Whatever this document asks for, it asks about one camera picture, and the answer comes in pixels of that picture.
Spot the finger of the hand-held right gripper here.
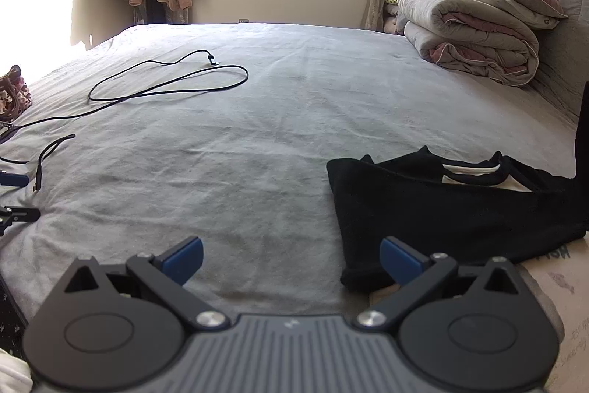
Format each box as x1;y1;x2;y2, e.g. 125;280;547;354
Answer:
574;80;589;182

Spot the long black cable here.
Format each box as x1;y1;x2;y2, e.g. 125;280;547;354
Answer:
0;50;250;143

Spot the bed with grey sheet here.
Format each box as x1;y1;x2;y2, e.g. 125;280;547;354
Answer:
0;22;589;320

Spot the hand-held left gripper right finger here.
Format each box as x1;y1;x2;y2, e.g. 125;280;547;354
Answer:
353;235;528;333

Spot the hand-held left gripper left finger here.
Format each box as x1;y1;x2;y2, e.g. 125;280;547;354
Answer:
60;235;232;333

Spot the black patterned flat case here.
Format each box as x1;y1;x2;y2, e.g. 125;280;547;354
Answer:
0;276;29;359

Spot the beige and black sweatshirt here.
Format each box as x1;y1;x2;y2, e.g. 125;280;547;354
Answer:
326;147;589;393

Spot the spare black hand-held gripper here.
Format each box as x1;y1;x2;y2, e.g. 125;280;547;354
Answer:
0;169;41;237

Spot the white garment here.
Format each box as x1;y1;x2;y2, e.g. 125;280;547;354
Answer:
0;347;34;393

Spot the small pile of folded bedding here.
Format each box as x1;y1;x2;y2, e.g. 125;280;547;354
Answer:
383;0;410;35

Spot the grey quilted headboard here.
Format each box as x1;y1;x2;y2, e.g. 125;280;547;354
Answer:
513;0;589;131

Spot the folded grey pink quilt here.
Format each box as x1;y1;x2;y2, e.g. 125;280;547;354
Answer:
396;0;540;87

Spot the floral handbag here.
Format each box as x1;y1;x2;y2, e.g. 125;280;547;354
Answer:
0;64;33;122

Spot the short black cable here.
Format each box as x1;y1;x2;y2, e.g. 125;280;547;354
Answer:
33;134;77;193

